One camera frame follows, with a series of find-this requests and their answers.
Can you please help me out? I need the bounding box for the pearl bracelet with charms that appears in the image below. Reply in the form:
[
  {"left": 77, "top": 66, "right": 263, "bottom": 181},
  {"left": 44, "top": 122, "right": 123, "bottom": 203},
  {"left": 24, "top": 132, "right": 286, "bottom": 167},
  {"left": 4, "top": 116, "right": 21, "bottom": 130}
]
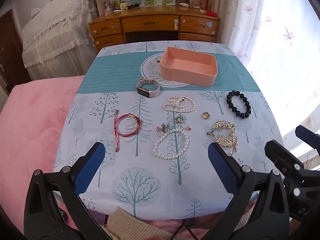
[{"left": 153, "top": 114, "right": 193, "bottom": 160}]

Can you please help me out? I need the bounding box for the black cable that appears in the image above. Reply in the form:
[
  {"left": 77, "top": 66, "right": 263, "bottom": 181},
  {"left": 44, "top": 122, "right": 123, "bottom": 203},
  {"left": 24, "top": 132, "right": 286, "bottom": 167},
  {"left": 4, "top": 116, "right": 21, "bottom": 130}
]
[{"left": 172, "top": 220, "right": 199, "bottom": 240}]

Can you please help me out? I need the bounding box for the tree print tablecloth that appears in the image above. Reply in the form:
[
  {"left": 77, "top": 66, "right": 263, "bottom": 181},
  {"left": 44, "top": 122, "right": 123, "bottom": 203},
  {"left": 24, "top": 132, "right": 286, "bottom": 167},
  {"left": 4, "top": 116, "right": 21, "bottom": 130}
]
[{"left": 54, "top": 41, "right": 285, "bottom": 218}]

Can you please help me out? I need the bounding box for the white lace covered cabinet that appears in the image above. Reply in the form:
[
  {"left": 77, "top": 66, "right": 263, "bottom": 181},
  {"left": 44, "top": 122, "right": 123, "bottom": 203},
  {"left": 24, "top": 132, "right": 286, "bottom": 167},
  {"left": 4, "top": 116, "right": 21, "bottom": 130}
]
[{"left": 22, "top": 0, "right": 100, "bottom": 80}]

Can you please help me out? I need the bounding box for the gold leaf bracelet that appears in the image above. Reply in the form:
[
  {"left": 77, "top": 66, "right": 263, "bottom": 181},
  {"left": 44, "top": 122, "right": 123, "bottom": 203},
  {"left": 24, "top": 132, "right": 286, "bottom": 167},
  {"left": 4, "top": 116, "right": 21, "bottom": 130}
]
[{"left": 206, "top": 120, "right": 238, "bottom": 155}]

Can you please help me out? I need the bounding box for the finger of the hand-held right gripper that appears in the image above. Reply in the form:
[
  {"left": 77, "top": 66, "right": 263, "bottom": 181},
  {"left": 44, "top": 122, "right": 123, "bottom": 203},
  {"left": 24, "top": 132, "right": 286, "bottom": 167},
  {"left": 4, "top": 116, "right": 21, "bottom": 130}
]
[
  {"left": 264, "top": 140, "right": 304, "bottom": 178},
  {"left": 295, "top": 125, "right": 320, "bottom": 153}
]

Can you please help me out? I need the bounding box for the red string bracelet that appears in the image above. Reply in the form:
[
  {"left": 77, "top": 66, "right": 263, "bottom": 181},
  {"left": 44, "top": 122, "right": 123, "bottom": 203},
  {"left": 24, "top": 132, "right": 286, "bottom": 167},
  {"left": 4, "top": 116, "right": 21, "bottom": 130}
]
[{"left": 114, "top": 110, "right": 142, "bottom": 153}]

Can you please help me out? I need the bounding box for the beige knitted sweater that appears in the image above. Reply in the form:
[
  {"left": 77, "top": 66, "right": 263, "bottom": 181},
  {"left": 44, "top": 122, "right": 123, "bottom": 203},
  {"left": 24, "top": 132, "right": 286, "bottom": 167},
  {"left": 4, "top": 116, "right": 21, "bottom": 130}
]
[{"left": 104, "top": 207, "right": 175, "bottom": 240}]

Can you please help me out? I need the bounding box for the brown wooden door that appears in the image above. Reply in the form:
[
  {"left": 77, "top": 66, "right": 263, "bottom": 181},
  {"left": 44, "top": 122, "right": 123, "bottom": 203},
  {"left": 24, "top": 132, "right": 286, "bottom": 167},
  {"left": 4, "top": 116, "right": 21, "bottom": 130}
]
[{"left": 0, "top": 9, "right": 32, "bottom": 88}]

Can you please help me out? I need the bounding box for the wooden desk with drawers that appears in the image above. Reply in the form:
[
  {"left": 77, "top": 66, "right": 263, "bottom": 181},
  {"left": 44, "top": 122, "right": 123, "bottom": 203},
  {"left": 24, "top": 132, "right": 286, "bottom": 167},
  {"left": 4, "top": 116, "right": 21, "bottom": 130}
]
[{"left": 88, "top": 6, "right": 222, "bottom": 52}]

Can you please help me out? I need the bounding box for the smart watch with pink band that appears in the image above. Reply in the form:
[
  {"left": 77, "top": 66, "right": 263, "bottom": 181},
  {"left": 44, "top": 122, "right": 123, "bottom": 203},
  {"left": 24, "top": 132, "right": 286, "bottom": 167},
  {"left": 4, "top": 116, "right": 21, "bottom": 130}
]
[{"left": 136, "top": 78, "right": 160, "bottom": 98}]

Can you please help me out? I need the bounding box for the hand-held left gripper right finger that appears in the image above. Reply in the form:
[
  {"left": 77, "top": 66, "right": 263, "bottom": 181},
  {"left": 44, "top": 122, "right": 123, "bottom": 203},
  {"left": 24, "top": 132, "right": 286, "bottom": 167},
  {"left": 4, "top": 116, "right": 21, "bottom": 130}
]
[{"left": 200, "top": 142, "right": 290, "bottom": 240}]

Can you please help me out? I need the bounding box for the pink plastic box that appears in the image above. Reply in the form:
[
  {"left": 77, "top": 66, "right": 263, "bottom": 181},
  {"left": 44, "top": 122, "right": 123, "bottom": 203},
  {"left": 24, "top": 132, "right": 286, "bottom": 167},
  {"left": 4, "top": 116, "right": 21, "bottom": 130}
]
[{"left": 159, "top": 46, "right": 218, "bottom": 87}]

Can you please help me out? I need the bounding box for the pink blanket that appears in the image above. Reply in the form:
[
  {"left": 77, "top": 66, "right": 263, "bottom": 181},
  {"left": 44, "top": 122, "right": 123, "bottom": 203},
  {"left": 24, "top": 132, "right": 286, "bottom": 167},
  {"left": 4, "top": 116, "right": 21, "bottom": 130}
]
[{"left": 0, "top": 75, "right": 85, "bottom": 230}]

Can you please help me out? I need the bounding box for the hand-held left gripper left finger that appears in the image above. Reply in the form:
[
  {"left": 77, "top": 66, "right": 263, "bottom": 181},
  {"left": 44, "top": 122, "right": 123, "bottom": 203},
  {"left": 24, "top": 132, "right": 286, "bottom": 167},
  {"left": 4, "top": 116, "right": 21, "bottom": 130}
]
[{"left": 24, "top": 142, "right": 110, "bottom": 240}]

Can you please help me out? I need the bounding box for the black bead bracelet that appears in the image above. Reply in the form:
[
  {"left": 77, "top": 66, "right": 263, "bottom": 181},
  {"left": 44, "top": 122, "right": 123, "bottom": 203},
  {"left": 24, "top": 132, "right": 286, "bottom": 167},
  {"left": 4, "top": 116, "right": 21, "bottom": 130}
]
[{"left": 226, "top": 90, "right": 251, "bottom": 119}]

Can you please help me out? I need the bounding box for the small pearl necklace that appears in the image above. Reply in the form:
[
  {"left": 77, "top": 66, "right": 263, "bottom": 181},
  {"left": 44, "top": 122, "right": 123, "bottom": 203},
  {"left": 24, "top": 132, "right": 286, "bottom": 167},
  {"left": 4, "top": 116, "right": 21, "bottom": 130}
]
[{"left": 162, "top": 96, "right": 196, "bottom": 113}]

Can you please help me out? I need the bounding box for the white leaf print curtain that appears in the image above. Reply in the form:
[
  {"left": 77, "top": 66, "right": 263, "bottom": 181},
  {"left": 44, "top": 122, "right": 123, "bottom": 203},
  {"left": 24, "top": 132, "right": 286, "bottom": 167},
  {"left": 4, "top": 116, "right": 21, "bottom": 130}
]
[{"left": 217, "top": 0, "right": 320, "bottom": 143}]

